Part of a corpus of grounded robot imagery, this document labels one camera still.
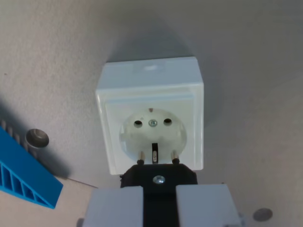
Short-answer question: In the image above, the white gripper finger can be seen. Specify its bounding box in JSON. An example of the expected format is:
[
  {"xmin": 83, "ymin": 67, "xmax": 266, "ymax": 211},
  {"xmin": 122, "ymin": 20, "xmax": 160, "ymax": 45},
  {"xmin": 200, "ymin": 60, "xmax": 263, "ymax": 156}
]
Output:
[
  {"xmin": 176, "ymin": 184, "xmax": 241, "ymax": 227},
  {"xmin": 82, "ymin": 186, "xmax": 144, "ymax": 227}
]

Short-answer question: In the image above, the black two-pin power plug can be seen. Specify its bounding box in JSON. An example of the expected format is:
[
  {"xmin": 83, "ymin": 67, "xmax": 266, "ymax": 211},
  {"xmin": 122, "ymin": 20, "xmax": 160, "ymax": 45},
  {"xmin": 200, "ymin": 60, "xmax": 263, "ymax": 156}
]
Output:
[{"xmin": 119, "ymin": 151, "xmax": 198, "ymax": 227}]

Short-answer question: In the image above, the blue ribbed plastic wedge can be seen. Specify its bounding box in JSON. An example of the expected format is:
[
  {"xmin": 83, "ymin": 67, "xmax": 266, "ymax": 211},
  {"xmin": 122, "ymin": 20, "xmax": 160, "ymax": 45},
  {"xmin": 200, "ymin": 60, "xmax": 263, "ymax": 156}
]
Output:
[{"xmin": 0, "ymin": 125, "xmax": 64, "ymax": 211}]

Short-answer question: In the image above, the dark countersunk bolt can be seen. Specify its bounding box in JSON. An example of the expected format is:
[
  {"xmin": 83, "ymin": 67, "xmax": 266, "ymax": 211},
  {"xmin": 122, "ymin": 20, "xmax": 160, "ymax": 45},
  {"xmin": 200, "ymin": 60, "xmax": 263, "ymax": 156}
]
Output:
[{"xmin": 25, "ymin": 128, "xmax": 50, "ymax": 148}]

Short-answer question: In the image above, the white wall socket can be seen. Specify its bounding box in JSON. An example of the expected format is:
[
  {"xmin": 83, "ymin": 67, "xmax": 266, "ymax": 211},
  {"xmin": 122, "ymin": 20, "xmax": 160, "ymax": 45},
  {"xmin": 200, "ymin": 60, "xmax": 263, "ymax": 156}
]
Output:
[{"xmin": 95, "ymin": 56, "xmax": 205, "ymax": 176}]

